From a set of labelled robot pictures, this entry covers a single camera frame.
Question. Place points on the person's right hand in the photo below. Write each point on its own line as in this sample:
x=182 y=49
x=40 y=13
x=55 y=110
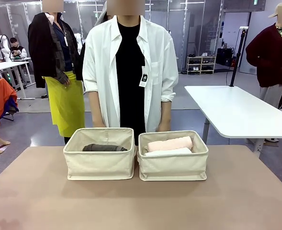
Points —
x=99 y=124

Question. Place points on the person's left hand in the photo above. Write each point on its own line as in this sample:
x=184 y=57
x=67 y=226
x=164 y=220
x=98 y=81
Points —
x=163 y=127

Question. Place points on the pink towel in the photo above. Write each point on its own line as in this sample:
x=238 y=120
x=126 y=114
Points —
x=169 y=144

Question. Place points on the dark grey towel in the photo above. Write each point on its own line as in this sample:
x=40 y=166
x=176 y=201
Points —
x=102 y=147

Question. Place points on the white towel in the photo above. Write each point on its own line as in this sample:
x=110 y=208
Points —
x=169 y=152

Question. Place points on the person's right forearm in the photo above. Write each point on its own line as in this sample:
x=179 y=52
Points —
x=96 y=107

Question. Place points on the person's left forearm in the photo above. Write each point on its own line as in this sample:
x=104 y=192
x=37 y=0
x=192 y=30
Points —
x=165 y=112

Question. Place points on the figure with yellow apron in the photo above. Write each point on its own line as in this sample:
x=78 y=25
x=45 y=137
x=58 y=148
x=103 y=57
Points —
x=64 y=107

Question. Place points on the cream fabric basket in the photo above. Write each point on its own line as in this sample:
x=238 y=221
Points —
x=174 y=167
x=100 y=165

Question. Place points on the black white name tag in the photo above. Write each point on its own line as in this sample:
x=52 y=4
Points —
x=143 y=80

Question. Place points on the person in white shirt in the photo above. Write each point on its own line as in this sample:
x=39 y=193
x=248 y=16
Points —
x=100 y=60

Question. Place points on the wooden shoe rack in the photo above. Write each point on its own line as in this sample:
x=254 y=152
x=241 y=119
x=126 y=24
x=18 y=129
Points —
x=200 y=64

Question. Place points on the large white table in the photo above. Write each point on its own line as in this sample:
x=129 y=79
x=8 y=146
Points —
x=239 y=107

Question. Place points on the black equipment cases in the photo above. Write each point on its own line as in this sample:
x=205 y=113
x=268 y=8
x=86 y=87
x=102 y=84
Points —
x=224 y=56

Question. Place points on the orange cloth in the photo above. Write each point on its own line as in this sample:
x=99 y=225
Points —
x=4 y=95

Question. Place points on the seated person with phone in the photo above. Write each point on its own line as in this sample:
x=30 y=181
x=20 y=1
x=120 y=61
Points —
x=17 y=51

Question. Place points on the white desk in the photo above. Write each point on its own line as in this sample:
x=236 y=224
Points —
x=6 y=65

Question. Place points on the mannequin in maroon cardigan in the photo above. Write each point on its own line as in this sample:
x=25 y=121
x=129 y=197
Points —
x=272 y=60

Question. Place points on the black tripod with camera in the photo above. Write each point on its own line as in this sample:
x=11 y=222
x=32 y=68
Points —
x=236 y=60

